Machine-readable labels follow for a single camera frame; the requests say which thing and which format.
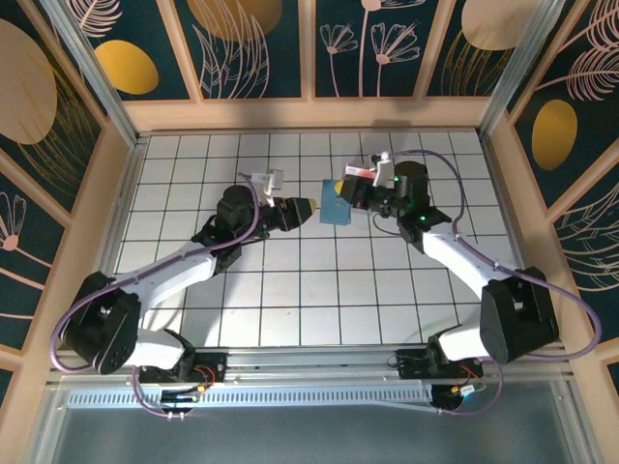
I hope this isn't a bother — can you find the white card with red blob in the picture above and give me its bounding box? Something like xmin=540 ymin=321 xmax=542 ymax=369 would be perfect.
xmin=343 ymin=162 xmax=377 ymax=181

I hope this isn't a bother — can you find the thin black cable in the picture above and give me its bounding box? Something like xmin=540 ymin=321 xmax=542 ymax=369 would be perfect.
xmin=371 ymin=216 xmax=405 ymax=237

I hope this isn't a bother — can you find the aluminium side rail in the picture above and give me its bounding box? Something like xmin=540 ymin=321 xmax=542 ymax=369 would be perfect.
xmin=478 ymin=130 xmax=567 ymax=347
xmin=76 ymin=137 xmax=149 ymax=350

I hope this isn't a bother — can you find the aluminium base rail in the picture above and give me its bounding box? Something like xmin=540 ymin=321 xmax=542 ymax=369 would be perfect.
xmin=45 ymin=345 xmax=575 ymax=391

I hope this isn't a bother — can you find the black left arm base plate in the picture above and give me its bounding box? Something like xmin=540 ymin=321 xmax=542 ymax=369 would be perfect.
xmin=137 ymin=351 xmax=228 ymax=388

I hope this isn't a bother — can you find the aluminium corner post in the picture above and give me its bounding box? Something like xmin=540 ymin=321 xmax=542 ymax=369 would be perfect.
xmin=41 ymin=0 xmax=146 ymax=149
xmin=477 ymin=0 xmax=565 ymax=139

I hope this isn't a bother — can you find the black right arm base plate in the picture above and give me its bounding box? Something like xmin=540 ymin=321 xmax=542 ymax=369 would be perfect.
xmin=395 ymin=348 xmax=485 ymax=383

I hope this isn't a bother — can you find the slotted grey cable duct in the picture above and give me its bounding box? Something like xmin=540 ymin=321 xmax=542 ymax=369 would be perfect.
xmin=66 ymin=389 xmax=436 ymax=411

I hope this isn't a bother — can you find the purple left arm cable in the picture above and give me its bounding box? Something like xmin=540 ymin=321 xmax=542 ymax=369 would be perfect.
xmin=51 ymin=172 xmax=265 ymax=420

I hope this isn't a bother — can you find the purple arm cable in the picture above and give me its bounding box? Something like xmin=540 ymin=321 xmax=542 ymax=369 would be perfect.
xmin=51 ymin=172 xmax=265 ymax=420
xmin=389 ymin=149 xmax=604 ymax=417

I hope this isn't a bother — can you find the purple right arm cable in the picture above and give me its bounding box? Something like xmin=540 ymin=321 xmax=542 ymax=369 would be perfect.
xmin=389 ymin=149 xmax=604 ymax=417

